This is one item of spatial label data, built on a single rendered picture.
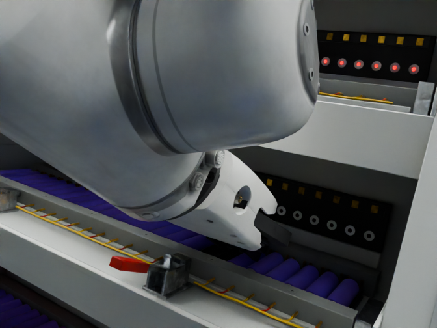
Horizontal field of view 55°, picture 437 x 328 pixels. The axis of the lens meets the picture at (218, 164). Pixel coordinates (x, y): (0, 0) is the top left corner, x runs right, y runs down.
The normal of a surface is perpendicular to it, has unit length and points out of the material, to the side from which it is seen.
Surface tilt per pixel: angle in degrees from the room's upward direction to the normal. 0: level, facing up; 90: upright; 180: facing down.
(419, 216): 90
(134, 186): 140
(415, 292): 90
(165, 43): 104
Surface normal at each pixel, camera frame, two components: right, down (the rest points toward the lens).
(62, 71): 0.61, 0.56
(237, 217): 0.71, 0.35
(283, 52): 0.55, 0.15
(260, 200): 0.84, 0.18
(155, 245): -0.52, 0.05
